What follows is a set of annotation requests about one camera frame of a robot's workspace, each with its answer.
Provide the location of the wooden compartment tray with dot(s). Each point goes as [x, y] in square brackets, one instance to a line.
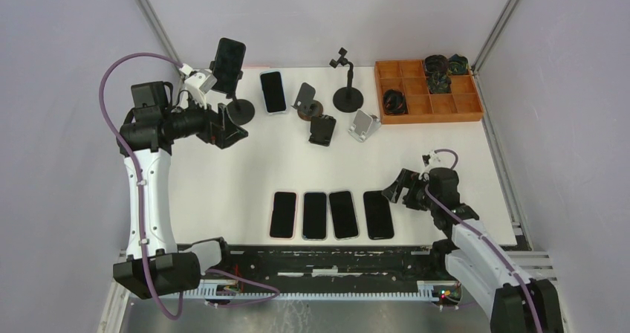
[461, 104]

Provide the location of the white slotted cable duct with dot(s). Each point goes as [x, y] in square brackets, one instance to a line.
[426, 291]

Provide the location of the small black folding stand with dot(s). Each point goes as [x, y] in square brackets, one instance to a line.
[322, 129]

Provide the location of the black phone on tall stand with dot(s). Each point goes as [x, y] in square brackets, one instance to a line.
[227, 65]

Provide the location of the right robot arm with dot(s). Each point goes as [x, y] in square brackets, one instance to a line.
[512, 299]

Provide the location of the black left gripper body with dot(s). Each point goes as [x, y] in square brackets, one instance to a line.
[211, 133]

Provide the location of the black mounting base plate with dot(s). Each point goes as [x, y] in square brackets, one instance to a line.
[337, 269]

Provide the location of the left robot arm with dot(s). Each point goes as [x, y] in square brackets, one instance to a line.
[153, 264]

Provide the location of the tall black phone stand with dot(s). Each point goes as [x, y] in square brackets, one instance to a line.
[241, 111]
[347, 99]

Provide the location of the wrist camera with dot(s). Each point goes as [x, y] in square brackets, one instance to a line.
[431, 161]
[198, 83]

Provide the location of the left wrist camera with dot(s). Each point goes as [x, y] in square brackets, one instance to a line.
[198, 83]

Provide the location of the clear case phone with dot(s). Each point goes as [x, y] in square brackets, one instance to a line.
[314, 221]

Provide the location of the pink case phone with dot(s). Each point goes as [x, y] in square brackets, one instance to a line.
[283, 215]

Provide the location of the silver metal phone stand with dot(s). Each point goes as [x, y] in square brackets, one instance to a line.
[364, 125]

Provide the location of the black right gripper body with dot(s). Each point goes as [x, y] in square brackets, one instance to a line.
[411, 199]

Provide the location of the black phone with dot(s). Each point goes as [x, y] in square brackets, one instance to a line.
[343, 215]
[227, 65]
[378, 216]

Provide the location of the white case phone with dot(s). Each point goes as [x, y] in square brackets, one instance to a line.
[273, 92]

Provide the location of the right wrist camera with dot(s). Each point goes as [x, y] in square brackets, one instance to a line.
[431, 161]

